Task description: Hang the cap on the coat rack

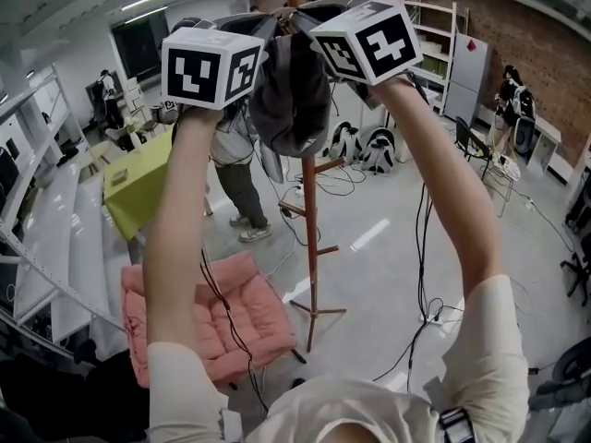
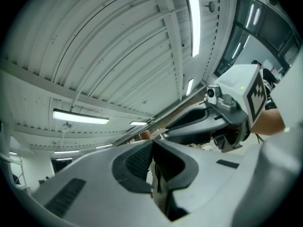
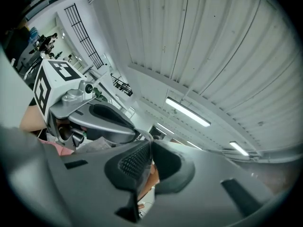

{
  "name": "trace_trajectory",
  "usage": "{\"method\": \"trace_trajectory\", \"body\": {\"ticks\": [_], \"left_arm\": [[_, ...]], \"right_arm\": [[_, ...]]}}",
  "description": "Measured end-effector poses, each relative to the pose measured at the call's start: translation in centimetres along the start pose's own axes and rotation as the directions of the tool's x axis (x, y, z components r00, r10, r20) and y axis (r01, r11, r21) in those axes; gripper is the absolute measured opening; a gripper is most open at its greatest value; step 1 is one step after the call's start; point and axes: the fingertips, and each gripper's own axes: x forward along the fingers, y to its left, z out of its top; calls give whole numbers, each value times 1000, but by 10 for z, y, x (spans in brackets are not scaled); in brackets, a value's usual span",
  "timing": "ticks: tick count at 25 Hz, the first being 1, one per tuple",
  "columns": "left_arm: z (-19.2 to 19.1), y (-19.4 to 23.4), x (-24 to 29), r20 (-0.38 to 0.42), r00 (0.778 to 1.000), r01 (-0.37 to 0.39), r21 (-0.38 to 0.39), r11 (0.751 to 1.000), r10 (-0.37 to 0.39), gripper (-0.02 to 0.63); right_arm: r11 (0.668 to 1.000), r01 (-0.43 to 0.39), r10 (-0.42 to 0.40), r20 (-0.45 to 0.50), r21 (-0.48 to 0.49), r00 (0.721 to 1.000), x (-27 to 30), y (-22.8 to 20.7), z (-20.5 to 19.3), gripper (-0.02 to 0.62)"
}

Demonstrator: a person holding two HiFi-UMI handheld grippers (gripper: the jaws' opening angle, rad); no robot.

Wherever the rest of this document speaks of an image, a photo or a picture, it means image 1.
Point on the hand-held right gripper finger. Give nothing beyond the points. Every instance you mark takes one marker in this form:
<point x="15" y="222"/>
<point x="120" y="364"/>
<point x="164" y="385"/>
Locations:
<point x="311" y="18"/>

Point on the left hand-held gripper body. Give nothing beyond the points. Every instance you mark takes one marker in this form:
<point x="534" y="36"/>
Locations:
<point x="194" y="76"/>

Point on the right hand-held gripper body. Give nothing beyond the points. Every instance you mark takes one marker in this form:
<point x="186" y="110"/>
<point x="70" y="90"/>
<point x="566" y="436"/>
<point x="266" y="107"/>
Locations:
<point x="383" y="44"/>

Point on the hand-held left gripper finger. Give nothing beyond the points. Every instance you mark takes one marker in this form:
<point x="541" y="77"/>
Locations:
<point x="268" y="32"/>

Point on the grey garment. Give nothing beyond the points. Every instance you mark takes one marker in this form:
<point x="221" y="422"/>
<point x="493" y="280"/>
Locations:
<point x="291" y="109"/>

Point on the brown wooden coat rack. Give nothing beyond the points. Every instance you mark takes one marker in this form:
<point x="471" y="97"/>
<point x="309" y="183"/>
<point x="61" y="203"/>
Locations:
<point x="310" y="229"/>

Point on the person's left forearm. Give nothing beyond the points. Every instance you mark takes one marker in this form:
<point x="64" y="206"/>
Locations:
<point x="180" y="224"/>

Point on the person's right forearm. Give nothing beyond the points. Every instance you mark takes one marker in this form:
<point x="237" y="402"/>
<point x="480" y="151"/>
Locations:
<point x="457" y="192"/>

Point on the white metal shelf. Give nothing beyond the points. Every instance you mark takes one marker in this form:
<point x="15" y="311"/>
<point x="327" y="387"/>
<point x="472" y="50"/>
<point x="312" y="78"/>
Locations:
<point x="60" y="247"/>

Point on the white storage shelving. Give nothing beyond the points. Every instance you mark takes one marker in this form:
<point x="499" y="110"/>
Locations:
<point x="434" y="39"/>

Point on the red tag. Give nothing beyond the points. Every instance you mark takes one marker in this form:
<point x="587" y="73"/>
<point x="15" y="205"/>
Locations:
<point x="471" y="44"/>

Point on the grey refrigerator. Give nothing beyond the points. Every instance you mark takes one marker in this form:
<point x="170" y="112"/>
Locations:
<point x="468" y="81"/>

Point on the black and white backpack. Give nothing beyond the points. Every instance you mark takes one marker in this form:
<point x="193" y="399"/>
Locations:
<point x="346" y="143"/>
<point x="381" y="152"/>

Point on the yellow-green covered table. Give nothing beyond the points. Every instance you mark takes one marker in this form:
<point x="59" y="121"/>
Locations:
<point x="138" y="187"/>

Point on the small brown box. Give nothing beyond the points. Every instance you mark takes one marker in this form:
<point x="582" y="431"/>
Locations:
<point x="118" y="177"/>

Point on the black metal chair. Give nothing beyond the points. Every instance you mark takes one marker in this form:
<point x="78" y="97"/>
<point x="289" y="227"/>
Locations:
<point x="473" y="146"/>

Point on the white low cabinet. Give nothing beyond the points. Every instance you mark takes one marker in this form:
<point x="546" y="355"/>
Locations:
<point x="549" y="146"/>

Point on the pink padded cushion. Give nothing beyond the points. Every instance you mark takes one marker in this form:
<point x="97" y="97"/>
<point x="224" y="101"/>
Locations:
<point x="258" y="302"/>

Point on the white power strip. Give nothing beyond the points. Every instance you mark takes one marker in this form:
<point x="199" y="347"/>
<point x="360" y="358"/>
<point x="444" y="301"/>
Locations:
<point x="437" y="319"/>

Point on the black chair base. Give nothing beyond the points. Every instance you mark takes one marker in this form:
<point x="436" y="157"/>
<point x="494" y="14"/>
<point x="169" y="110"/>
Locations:
<point x="579" y="272"/>

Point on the person's cream shirt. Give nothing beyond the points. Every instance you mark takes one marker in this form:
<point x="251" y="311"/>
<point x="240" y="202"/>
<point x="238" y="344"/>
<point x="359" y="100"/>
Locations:
<point x="351" y="413"/>

